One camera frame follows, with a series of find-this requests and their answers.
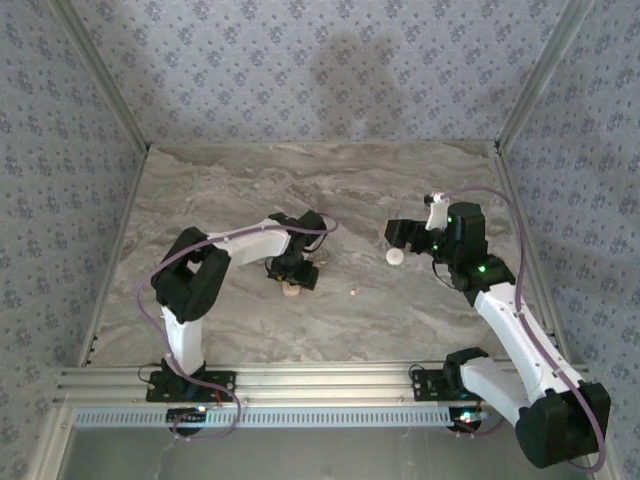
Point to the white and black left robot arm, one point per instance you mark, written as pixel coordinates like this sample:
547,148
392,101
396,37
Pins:
182,340

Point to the aluminium table side rail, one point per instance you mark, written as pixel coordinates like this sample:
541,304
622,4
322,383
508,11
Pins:
516,200
121,225

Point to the grey metal base panel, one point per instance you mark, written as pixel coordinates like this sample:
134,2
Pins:
320,455

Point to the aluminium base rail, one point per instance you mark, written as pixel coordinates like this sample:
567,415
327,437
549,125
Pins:
320,385

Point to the black controller board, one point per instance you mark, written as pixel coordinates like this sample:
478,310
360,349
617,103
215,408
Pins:
185,417
462,422

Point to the white round case cover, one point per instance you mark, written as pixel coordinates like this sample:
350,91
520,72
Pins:
394,256

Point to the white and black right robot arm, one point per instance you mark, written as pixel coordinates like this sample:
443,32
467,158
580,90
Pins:
520,340

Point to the aluminium corner post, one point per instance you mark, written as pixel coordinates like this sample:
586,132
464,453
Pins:
105,75
541,75

